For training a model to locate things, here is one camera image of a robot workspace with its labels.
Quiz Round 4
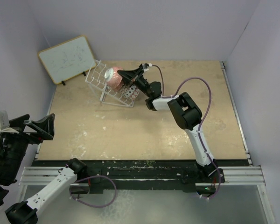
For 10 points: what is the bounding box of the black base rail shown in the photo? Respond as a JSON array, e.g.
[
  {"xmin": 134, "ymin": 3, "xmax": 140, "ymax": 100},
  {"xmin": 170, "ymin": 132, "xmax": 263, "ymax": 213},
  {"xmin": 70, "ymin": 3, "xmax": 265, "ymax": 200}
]
[{"xmin": 45, "ymin": 159, "xmax": 227, "ymax": 194}]

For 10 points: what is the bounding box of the yellow framed whiteboard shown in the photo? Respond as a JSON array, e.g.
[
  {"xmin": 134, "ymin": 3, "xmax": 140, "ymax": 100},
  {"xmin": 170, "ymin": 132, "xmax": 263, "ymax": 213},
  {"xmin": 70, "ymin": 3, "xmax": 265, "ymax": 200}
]
[{"xmin": 38, "ymin": 35, "xmax": 97, "ymax": 84}]

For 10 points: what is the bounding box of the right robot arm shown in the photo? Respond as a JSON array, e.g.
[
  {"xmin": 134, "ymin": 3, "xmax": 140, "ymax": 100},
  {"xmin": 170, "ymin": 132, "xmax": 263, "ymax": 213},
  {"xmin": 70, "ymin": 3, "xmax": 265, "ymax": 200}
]
[{"xmin": 118, "ymin": 65, "xmax": 221, "ymax": 182}]

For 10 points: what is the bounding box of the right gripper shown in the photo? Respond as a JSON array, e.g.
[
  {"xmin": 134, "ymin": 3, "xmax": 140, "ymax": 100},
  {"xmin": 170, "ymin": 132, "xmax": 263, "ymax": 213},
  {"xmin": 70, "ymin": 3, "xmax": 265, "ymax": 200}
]
[{"xmin": 117, "ymin": 68, "xmax": 151, "ymax": 98}]

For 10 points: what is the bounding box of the brown patterned bowl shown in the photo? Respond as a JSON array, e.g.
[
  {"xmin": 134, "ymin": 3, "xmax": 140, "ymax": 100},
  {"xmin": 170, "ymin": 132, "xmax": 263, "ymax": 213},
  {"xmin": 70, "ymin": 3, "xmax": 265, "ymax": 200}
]
[{"xmin": 119, "ymin": 85, "xmax": 130, "ymax": 98}]

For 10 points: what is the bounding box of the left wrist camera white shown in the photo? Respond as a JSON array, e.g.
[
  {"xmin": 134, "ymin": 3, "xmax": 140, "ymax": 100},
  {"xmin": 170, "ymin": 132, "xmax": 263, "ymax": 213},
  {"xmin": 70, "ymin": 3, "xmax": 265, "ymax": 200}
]
[{"xmin": 0, "ymin": 110, "xmax": 19, "ymax": 133}]

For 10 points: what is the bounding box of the white wire dish rack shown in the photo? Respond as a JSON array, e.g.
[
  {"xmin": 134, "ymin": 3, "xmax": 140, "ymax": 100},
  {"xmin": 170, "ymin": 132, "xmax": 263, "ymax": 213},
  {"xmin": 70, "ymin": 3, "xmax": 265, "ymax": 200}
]
[{"xmin": 85, "ymin": 60, "xmax": 135, "ymax": 108}]

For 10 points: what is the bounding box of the grey leaf bowl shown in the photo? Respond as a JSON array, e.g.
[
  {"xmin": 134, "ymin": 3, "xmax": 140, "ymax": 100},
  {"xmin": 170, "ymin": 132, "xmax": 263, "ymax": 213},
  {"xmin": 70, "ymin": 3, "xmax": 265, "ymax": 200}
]
[
  {"xmin": 112, "ymin": 82, "xmax": 124, "ymax": 92},
  {"xmin": 104, "ymin": 67, "xmax": 122, "ymax": 89}
]

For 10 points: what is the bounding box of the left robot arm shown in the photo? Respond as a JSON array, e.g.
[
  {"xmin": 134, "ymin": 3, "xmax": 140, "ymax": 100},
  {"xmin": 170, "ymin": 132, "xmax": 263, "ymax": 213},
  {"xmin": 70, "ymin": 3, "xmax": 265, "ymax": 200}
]
[{"xmin": 0, "ymin": 111, "xmax": 87, "ymax": 224}]

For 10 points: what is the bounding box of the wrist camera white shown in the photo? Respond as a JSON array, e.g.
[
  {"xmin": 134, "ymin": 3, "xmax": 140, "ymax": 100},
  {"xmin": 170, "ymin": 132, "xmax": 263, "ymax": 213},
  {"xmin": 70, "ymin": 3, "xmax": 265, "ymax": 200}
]
[
  {"xmin": 139, "ymin": 63, "xmax": 153, "ymax": 72},
  {"xmin": 0, "ymin": 110, "xmax": 19, "ymax": 133}
]

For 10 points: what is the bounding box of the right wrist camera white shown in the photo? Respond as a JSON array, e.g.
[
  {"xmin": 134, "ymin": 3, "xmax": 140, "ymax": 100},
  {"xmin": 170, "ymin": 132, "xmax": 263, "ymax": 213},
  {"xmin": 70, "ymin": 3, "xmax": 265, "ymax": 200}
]
[{"xmin": 139, "ymin": 63, "xmax": 153, "ymax": 72}]

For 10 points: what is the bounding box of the red patterned bowl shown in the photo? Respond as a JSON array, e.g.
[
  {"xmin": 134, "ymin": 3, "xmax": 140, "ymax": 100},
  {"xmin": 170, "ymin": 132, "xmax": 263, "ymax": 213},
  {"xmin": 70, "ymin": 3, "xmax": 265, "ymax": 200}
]
[{"xmin": 130, "ymin": 89, "xmax": 140, "ymax": 100}]

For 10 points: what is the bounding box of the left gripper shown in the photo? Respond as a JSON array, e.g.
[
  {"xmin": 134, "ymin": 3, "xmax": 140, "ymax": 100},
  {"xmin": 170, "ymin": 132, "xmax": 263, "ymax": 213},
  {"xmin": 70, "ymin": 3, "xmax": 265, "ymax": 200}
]
[{"xmin": 0, "ymin": 112, "xmax": 54, "ymax": 182}]

